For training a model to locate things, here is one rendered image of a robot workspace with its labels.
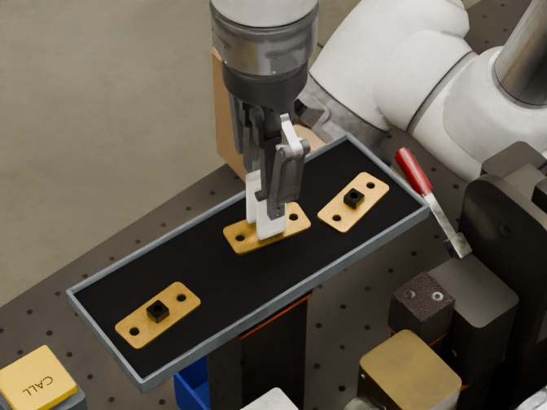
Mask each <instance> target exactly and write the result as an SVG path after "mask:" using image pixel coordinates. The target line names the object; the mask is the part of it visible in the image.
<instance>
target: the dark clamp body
mask: <svg viewBox="0 0 547 410"><path fill-rule="evenodd" d="M428 274H429V275H430V276H431V277H432V278H434V279H435V280H436V281H437V282H438V283H439V284H440V285H441V286H442V287H443V288H444V289H445V290H447V291H448V292H449V293H450V294H451V295H452V296H453V297H454V298H455V305H454V309H453V317H452V321H451V325H450V330H449V333H448V334H447V335H446V336H444V337H443V342H442V346H441V350H440V358H441V359H442V360H443V361H444V362H445V363H446V364H447V365H448V366H449V367H450V368H451V369H452V370H453V371H454V372H455V373H456V374H457V375H458V376H459V377H460V378H461V380H462V386H461V390H460V395H459V398H458V402H457V409H456V410H488V406H487V405H486V404H485V401H486V398H487V394H488V388H489V385H490V381H491V378H492V372H493V369H494V368H495V367H497V366H498V365H499V364H500V363H502V362H503V361H505V351H506V348H507V344H508V341H509V338H510V332H511V329H512V326H513V323H514V317H515V313H516V311H517V307H518V304H519V297H518V295H517V294H516V293H515V292H514V291H513V290H512V289H511V288H509V287H508V286H507V285H506V284H505V283H504V282H503V281H502V280H501V279H500V278H499V277H498V276H496V275H495V274H494V273H493V272H492V271H491V270H490V269H489V268H487V267H486V266H485V265H484V264H483V263H482V262H481V261H479V260H478V259H477V258H476V257H475V256H474V255H472V254H471V253H470V254H469V255H467V256H465V257H464V258H462V259H460V260H458V259H456V258H455V257H452V258H451V259H449V260H447V261H446V262H444V263H443V264H441V265H440V266H438V267H437V268H435V269H433V270H432V271H430V272H429V273H428Z"/></svg>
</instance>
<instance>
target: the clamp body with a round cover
mask: <svg viewBox="0 0 547 410"><path fill-rule="evenodd" d="M461 386H462V380H461V378H460V377H459V376H458V375H457V374H456V373H455V372H454V371H453V370H452V369H451V368H450V367H449V366H448V365H447V364H446V363H445V362H444V361H443V360H442V359H441V358H440V357H439V356H438V355H437V354H436V353H435V352H434V351H433V350H432V349H430V347H429V346H428V345H427V344H426V343H425V342H424V341H423V340H421V339H420V337H419V336H417V335H416V333H415V332H413V331H412V330H409V329H403V330H401V331H400V332H399V333H397V334H395V335H394V336H392V337H391V338H389V339H388V340H387V341H385V342H383V343H381V344H380V345H378V346H377V347H376V348H374V349H373V350H371V351H369V352H368V353H366V354H365V355H363V356H362V357H361V359H360V365H359V373H358V383H357V397H359V396H364V397H366V398H367V399H368V400H369V401H370V402H371V403H372V404H373V405H375V406H376V407H377V408H378V409H379V410H456V409H457V402H458V398H459V395H460V390H461Z"/></svg>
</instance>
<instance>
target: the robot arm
mask: <svg viewBox="0 0 547 410"><path fill-rule="evenodd" d="M209 7H210V11H211V17H212V46H213V47H215V49H216V50H217V53H218V54H219V55H220V56H221V66H222V79H223V82H224V85H225V87H226V88H227V90H228V94H229V100H230V113H231V120H232V127H233V134H234V146H235V150H236V152H237V153H238V155H241V154H243V167H244V168H245V170H246V171H247V175H246V203H247V222H248V223H250V224H251V223H253V222H256V227H257V237H258V238H259V240H263V239H266V238H269V237H271V236H274V235H275V234H278V233H281V232H284V231H286V229H287V203H289V202H290V201H293V200H296V199H298V197H299V192H300V183H301V178H302V174H303V169H304V160H305V156H306V155H307V154H308V153H309V152H310V150H311V148H310V143H309V141H308V140H307V139H306V138H305V139H302V138H301V137H297V136H296V134H295V130H294V129H293V127H292V126H293V125H294V124H295V118H296V117H297V118H298V119H299V120H300V121H301V122H303V123H304V124H305V125H306V126H307V127H308V128H309V129H311V130H312V131H313V132H314V133H315V134H316V135H317V136H318V137H320V138H321V139H322V140H323V141H324V143H325V144H327V143H329V142H331V141H333V140H335V139H336V138H337V137H340V136H342V135H343V134H345V133H350V134H351V135H353V136H354V137H355V138H356V139H357V140H358V141H359V142H360V143H362V144H363V145H364V146H365V147H366V148H367V149H368V150H370V151H371V152H372V153H373V154H374V155H375V156H377V157H378V158H379V159H380V160H381V161H382V162H383V163H385V164H386V165H387V166H388V167H389V168H390V167H391V166H392V162H391V160H390V159H389V158H388V157H387V156H386V155H385V154H384V153H383V152H382V151H381V150H380V149H379V145H380V144H381V142H382V141H383V139H384V138H385V136H386V135H387V133H388V131H389V130H390V129H391V128H392V126H393V125H395V126H396V127H397V128H399V129H402V130H404V131H406V132H408V133H409V134H410V135H411V136H412V137H414V138H415V139H416V140H417V141H418V142H419V143H420V144H421V145H422V146H423V147H424V148H425V149H426V150H427V151H428V152H429V153H430V154H432V155H433V156H434V157H435V158H436V159H437V160H439V161H440V162H441V163H442V164H443V165H444V166H445V167H446V168H448V169H449V170H450V171H452V172H453V173H455V174H456V175H457V176H459V177H460V178H461V179H462V180H463V181H465V182H466V183H468V184H469V183H471V182H472V181H473V180H475V179H476V178H478V177H479V174H480V170H481V166H482V163H483V161H485V160H486V159H489V158H490V157H492V156H493V155H495V154H496V153H498V152H500V151H501V150H504V149H505V148H506V147H507V146H510V145H511V144H513V143H515V142H518V141H522V142H526V143H527V144H529V145H530V146H531V147H533V148H534V149H535V150H537V151H538V152H539V153H540V154H542V155H543V156H544V157H545V158H546V159H547V0H532V2H531V4H530V6H529V7H528V9H527V10H526V12H525V13H524V15H523V17H522V19H521V20H520V21H519V23H518V25H517V26H516V28H515V29H514V31H513V32H512V34H511V35H510V38H509V39H508V41H507V42H506V44H505V45H504V46H498V47H494V48H492V49H489V50H486V51H484V52H483V53H482V54H481V55H477V54H476V53H475V52H474V51H473V50H472V49H471V48H470V47H469V46H468V44H467V43H466V42H465V40H464V39H463V38H464V36H465V35H466V34H467V32H468V31H469V28H470V26H469V19H468V14H467V12H466V11H465V8H464V6H463V3H462V1H461V0H361V1H360V2H359V3H358V5H357V6H356V7H355V8H354V9H353V10H352V11H351V13H350V14H349V15H348V16H347V17H346V19H345V20H344V21H343V23H342V24H341V25H340V26H339V27H338V28H337V29H336V31H335V32H334V34H333V35H332V36H331V38H330V39H329V41H328V42H327V43H326V45H325V46H324V48H323V49H322V52H321V53H320V54H319V56H318V57H317V59H316V61H315V62H314V64H313V66H312V67H311V68H310V69H309V58H310V57H311V56H312V54H313V52H314V50H315V48H316V46H317V26H318V11H319V7H320V0H209Z"/></svg>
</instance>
